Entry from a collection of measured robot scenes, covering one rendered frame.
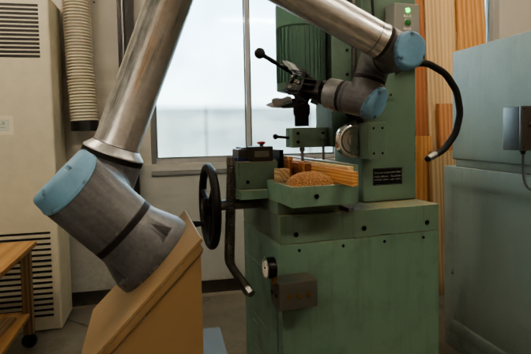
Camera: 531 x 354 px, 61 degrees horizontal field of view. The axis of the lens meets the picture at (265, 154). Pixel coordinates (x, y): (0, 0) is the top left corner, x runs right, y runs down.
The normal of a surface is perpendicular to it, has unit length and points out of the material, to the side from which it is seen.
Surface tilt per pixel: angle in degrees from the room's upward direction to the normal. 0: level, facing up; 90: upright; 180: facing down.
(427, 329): 90
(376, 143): 90
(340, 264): 90
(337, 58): 90
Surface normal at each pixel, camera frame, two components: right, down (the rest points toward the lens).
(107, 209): 0.44, -0.16
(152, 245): 0.20, -0.41
